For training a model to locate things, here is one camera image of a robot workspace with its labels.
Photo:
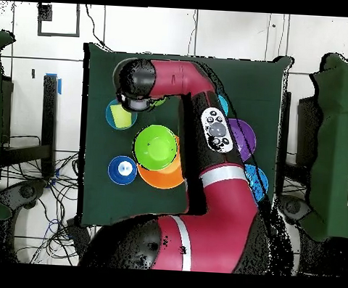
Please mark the black square floor frame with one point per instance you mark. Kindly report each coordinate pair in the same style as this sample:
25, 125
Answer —
57, 34

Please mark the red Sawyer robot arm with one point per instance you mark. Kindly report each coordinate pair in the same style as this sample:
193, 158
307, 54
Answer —
225, 210

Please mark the translucent blue ridged bowl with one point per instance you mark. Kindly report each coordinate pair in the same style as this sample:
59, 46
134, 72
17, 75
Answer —
109, 117

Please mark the yellow cup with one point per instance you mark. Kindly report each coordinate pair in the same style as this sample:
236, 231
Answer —
120, 118

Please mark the small light blue bowl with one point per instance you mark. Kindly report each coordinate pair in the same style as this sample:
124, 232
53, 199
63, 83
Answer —
224, 104

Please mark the dark grey seat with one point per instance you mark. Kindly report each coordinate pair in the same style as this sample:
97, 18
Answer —
292, 207

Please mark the purple bowl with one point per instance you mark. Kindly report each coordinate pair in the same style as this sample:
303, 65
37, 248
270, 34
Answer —
247, 136

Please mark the black metal stand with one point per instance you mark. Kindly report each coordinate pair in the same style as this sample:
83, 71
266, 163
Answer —
48, 123

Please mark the dark green tablecloth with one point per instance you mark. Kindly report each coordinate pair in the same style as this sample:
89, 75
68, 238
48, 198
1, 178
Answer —
102, 189

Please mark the small green bowl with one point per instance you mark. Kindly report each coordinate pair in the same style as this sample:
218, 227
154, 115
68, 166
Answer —
159, 102

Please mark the large green bowl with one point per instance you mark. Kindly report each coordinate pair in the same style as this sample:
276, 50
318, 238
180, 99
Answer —
155, 147

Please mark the black power strip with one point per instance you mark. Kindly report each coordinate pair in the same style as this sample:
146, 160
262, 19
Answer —
76, 232

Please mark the small dark blue bowl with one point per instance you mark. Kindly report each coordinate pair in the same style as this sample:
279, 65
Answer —
114, 174

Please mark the large blue bowl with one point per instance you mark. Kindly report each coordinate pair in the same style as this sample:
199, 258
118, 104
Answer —
259, 177

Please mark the large orange bowl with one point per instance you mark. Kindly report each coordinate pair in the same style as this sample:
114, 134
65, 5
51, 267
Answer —
163, 179

